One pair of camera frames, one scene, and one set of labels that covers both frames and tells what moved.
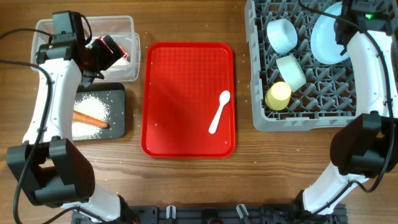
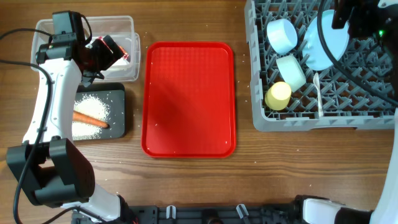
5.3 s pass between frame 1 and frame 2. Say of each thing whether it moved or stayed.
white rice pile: stayed
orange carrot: stayed
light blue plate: moved
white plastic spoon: moved
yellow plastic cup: stayed
